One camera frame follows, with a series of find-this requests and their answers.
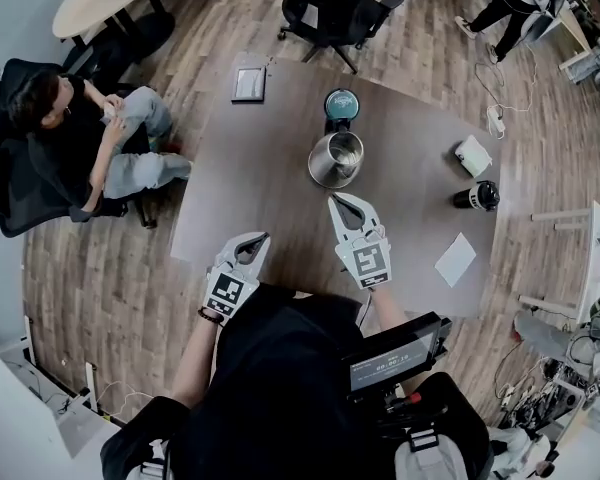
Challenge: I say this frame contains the black insulated bottle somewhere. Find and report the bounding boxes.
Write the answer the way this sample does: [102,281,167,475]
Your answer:
[453,180,501,213]

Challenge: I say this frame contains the black chest monitor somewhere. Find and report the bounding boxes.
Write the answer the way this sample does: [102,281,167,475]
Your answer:
[340,310,454,404]

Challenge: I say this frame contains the dark brown table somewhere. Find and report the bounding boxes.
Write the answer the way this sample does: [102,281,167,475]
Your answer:
[169,50,504,319]

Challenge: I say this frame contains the round light wooden table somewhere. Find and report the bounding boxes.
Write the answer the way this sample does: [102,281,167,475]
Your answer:
[52,0,176,64]

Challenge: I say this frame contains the white plastic bag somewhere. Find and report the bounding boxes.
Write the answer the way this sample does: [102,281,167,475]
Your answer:
[453,134,495,178]

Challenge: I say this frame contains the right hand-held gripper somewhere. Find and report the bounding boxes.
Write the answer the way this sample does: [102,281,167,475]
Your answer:
[328,193,394,290]

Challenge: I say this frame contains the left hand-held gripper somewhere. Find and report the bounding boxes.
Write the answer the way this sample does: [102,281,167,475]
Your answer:
[203,231,270,325]

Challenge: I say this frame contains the black bead bracelet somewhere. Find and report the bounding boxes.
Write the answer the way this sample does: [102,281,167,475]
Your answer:
[197,306,226,327]

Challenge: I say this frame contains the person's black shirt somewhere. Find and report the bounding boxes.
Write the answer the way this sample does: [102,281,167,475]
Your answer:
[99,282,491,480]

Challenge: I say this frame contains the person's right forearm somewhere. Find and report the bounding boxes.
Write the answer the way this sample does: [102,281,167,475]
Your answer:
[367,285,411,332]

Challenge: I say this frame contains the tangle of cables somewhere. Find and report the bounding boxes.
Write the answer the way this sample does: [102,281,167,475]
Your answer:
[499,357,596,429]

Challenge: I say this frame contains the person's left forearm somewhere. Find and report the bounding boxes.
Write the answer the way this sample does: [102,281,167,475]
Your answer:
[172,312,226,409]

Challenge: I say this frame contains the white paper sheet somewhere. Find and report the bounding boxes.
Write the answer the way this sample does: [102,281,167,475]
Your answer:
[433,231,478,288]

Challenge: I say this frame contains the stainless steel kettle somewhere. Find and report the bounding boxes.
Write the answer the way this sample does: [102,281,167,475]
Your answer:
[307,87,366,191]

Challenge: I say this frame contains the black chest rig mount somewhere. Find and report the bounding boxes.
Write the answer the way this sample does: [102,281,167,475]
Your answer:
[347,387,451,439]

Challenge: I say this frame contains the light wooden desk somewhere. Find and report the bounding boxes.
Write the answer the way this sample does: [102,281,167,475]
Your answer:
[558,5,599,72]

